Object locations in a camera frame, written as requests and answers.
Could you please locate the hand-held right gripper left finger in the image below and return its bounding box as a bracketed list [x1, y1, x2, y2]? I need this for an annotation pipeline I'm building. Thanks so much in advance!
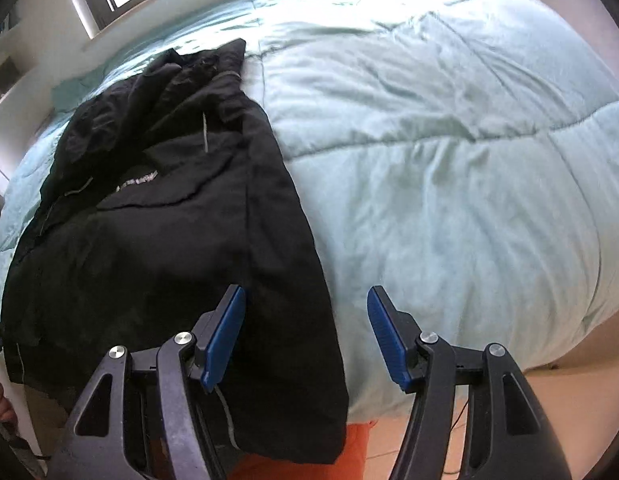
[47, 285, 248, 480]

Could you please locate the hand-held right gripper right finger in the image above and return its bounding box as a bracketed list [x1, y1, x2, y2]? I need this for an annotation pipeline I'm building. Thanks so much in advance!
[366, 285, 573, 480]

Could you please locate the black hooded jacket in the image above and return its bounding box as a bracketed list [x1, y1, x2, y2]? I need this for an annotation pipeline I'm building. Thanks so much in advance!
[0, 37, 351, 466]

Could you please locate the person's left hand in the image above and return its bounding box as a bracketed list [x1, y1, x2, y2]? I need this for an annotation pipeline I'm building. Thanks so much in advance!
[0, 370, 15, 423]

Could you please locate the light blue quilted comforter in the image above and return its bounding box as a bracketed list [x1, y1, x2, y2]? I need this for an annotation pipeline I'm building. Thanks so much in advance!
[0, 0, 619, 423]

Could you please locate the thin black cable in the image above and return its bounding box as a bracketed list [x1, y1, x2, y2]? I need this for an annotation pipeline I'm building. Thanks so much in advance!
[452, 392, 473, 476]

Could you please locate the white wall shelf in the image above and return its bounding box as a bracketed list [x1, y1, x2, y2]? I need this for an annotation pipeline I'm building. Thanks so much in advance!
[0, 7, 85, 216]

